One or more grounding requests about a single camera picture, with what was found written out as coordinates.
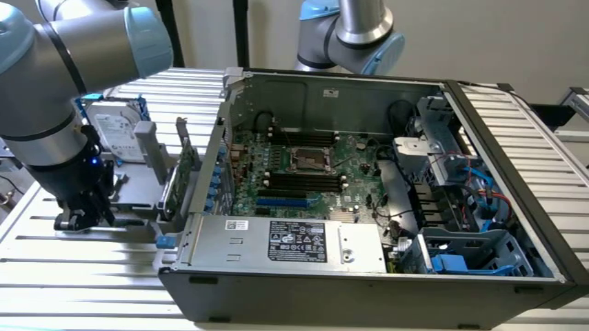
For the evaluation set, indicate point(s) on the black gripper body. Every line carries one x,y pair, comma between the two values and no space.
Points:
68,186

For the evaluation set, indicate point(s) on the green RAM stick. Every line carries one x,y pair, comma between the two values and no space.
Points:
131,223

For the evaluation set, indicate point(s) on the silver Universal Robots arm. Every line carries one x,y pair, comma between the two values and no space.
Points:
45,69

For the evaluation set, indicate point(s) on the blue expansion slot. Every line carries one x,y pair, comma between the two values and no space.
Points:
281,200
281,205

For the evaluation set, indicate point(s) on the black expansion slot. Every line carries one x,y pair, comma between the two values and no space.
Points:
281,193

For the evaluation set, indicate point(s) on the black RAM slot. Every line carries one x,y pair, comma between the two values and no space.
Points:
303,137
303,144
303,141
306,179
306,183
306,188
306,174
303,134

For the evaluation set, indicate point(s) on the grey parts rack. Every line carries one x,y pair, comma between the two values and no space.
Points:
134,186

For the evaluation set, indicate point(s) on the blue plastic clip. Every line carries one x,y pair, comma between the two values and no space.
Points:
166,241

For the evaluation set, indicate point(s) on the silver hard disk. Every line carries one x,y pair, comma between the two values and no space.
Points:
116,134

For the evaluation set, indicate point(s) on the green graphics card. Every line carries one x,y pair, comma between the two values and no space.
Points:
182,172

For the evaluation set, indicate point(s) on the blue disk caddy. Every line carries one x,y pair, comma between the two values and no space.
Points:
140,110

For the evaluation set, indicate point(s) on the silver power supply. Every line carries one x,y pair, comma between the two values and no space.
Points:
239,248

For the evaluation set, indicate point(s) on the metal CPU socket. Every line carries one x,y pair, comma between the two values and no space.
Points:
309,159

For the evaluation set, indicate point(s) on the silver chipset heatsink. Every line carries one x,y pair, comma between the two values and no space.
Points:
342,217

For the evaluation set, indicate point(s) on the black stand pole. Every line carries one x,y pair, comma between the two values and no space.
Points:
242,34
172,20

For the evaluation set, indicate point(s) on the green motherboard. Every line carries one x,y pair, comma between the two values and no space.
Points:
363,193

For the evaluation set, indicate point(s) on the black open PC case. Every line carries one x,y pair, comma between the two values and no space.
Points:
367,296

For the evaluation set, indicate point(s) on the metal disk bay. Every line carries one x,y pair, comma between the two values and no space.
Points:
437,145

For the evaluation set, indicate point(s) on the blue plastic disk cage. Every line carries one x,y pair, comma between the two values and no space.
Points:
488,241

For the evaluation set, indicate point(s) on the black block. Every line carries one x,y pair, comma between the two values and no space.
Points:
549,114

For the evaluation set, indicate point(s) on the aluminium profile frame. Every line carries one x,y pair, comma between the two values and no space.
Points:
574,103

